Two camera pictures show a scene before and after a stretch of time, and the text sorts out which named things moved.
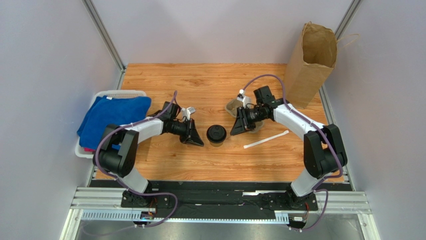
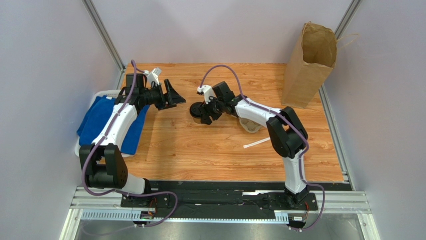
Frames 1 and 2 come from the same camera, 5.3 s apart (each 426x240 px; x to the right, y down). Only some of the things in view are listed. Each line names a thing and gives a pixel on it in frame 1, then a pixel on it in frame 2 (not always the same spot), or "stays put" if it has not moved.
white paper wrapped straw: x=285 y=132 stays put
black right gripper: x=246 y=117 to x=209 y=110
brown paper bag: x=315 y=57 stays put
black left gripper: x=191 y=134 to x=174 y=98
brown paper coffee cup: x=216 y=144 to x=197 y=120
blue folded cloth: x=116 y=110 stays put
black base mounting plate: x=220 y=201 stays put
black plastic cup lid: x=216 y=134 to x=195 y=109
